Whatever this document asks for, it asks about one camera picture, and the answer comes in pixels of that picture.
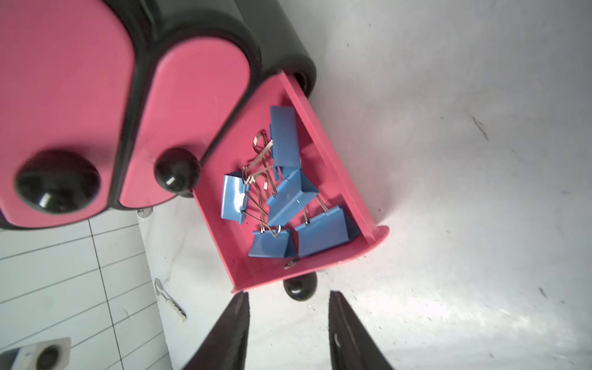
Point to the pink bottom drawer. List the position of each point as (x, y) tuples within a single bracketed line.
[(244, 149)]

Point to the black drawer cabinet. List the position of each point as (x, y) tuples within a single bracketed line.
[(260, 29)]

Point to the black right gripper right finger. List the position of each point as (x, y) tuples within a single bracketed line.
[(351, 347)]

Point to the pink drawer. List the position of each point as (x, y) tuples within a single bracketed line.
[(66, 69), (195, 88), (244, 149)]

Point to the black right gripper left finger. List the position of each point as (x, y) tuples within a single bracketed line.
[(225, 347)]

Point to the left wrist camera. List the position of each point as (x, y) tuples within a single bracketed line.
[(47, 355)]

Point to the small fork white handle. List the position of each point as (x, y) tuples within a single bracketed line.
[(161, 292)]

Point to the pink top drawer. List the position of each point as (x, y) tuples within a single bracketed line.
[(66, 69)]

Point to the blue binder clip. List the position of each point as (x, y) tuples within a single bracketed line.
[(243, 198), (270, 241), (332, 228), (294, 193), (285, 149)]

